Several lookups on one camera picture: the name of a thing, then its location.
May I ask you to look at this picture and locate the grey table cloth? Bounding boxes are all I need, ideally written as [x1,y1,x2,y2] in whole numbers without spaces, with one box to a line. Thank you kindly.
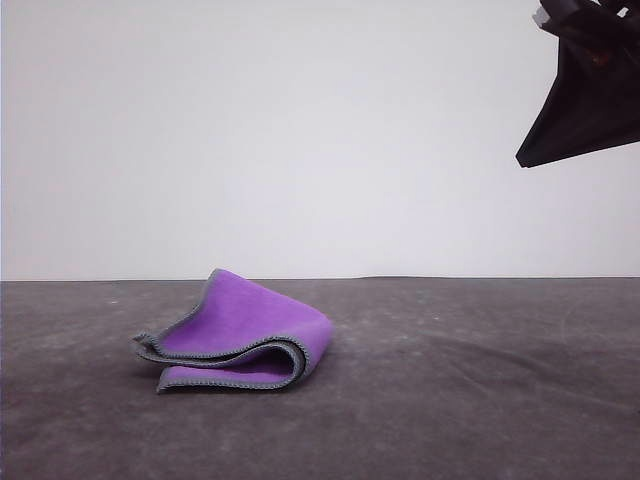
[0,274,640,480]

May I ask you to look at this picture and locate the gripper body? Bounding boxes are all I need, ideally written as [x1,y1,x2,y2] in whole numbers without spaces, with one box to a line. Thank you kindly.
[542,0,640,81]

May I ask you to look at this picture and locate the purple towel with grey hem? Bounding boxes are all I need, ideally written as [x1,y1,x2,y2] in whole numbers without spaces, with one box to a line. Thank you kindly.
[130,268,335,396]

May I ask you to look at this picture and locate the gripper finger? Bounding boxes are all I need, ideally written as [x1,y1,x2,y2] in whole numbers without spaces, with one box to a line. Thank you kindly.
[516,35,617,170]
[522,67,640,170]

